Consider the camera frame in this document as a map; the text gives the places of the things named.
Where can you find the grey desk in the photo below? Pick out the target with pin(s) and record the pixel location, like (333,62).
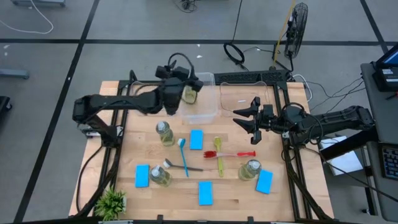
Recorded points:
(385,118)

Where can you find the black table clamp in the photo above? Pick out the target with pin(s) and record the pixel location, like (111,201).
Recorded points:
(160,217)
(250,219)

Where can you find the grey metal floor base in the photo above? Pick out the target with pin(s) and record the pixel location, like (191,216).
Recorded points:
(37,2)
(14,74)

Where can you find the yellow-green dish brush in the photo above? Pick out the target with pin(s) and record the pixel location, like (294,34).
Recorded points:
(220,161)

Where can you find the small green potted plant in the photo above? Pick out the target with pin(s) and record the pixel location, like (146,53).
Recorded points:
(110,203)

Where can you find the black keyboard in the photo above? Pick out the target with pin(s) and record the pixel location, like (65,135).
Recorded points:
(390,163)

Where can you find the black desk support beam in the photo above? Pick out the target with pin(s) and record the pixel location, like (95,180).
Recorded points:
(348,144)

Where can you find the clear deep plastic bin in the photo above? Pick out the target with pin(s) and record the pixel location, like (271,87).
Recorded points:
(202,112)

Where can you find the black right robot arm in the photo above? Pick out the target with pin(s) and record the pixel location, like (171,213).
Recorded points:
(335,119)

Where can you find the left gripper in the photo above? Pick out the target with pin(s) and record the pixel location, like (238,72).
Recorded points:
(163,72)

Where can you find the black computer monitor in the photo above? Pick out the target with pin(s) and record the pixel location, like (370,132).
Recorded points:
(390,57)

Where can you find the black floor fan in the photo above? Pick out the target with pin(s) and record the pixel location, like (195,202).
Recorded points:
(297,28)

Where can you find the black computer box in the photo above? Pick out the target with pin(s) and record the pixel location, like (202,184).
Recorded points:
(387,81)

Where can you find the blue cellulose sponge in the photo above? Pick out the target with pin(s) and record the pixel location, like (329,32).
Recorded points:
(142,176)
(196,139)
(264,181)
(205,193)

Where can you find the clear shallow plastic tray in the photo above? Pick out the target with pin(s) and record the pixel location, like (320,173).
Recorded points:
(143,88)
(239,93)

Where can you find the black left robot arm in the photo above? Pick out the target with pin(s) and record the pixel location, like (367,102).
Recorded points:
(124,102)

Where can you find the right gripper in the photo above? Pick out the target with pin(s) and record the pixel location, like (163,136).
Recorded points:
(265,118)

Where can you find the white box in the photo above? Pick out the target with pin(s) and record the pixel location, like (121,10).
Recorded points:
(345,163)

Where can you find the clear green dish soap bottle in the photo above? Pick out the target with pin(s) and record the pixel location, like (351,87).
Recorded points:
(161,176)
(248,170)
(190,97)
(165,135)

